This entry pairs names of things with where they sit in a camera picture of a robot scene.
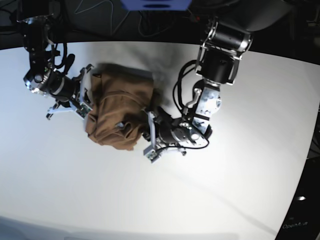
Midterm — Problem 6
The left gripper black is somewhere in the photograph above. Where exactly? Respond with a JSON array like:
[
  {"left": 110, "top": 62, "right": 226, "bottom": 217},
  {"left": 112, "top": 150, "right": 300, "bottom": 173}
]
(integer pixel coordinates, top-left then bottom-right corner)
[{"left": 141, "top": 106, "right": 200, "bottom": 148}]

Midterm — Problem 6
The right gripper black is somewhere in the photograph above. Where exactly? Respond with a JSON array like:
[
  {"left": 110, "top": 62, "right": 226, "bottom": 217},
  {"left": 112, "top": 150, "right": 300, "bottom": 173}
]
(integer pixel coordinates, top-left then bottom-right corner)
[{"left": 41, "top": 71, "right": 93, "bottom": 105}]

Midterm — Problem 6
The tan brown T-shirt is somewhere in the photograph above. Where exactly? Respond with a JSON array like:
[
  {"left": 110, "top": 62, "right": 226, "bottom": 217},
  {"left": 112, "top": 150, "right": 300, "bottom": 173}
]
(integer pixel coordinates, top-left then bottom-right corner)
[{"left": 85, "top": 63, "right": 159, "bottom": 151}]

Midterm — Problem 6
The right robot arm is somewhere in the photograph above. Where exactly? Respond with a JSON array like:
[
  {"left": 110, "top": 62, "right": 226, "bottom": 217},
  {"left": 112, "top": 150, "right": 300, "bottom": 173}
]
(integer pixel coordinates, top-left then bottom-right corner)
[{"left": 16, "top": 0, "right": 93, "bottom": 109}]

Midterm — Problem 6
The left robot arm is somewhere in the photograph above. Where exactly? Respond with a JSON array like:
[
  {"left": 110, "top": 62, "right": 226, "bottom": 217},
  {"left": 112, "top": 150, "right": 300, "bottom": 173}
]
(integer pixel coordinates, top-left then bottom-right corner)
[{"left": 144, "top": 0, "right": 292, "bottom": 152}]

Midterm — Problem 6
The blue box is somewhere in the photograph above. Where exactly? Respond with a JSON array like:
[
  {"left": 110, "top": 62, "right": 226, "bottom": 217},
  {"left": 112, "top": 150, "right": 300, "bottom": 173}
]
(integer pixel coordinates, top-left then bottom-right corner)
[{"left": 121, "top": 0, "right": 192, "bottom": 11}]

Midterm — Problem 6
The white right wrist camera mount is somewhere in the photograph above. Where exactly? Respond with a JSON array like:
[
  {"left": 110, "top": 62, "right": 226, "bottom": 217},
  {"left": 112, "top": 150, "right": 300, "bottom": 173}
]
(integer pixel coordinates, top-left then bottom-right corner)
[{"left": 46, "top": 64, "right": 94, "bottom": 120}]

